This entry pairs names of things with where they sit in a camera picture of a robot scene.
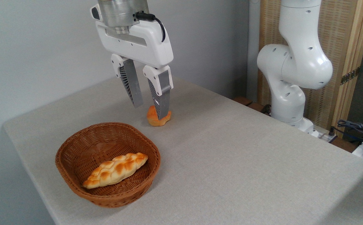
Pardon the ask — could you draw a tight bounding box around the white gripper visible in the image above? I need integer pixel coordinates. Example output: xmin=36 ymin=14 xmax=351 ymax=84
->
xmin=90 ymin=4 xmax=174 ymax=120

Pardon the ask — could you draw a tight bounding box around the small orange croissant bread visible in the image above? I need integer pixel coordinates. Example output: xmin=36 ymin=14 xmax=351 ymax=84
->
xmin=147 ymin=105 xmax=172 ymax=127

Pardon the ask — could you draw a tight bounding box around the braided bread loaf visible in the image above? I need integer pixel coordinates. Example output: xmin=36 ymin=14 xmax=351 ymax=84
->
xmin=82 ymin=152 xmax=148 ymax=189

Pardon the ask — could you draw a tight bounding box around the brown wicker basket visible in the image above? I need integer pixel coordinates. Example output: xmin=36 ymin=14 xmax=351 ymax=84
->
xmin=55 ymin=122 xmax=161 ymax=208

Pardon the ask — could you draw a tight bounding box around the grey tablecloth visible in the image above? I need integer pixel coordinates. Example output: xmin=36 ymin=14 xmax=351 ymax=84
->
xmin=3 ymin=75 xmax=363 ymax=225

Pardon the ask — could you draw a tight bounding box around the brass screen hinge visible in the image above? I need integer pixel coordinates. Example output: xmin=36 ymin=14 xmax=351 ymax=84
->
xmin=340 ymin=67 xmax=361 ymax=85

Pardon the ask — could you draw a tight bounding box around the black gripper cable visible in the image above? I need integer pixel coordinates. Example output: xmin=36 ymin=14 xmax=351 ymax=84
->
xmin=135 ymin=12 xmax=166 ymax=43

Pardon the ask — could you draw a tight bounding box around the dark cable bundle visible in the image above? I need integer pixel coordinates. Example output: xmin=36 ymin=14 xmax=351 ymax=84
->
xmin=331 ymin=116 xmax=363 ymax=148

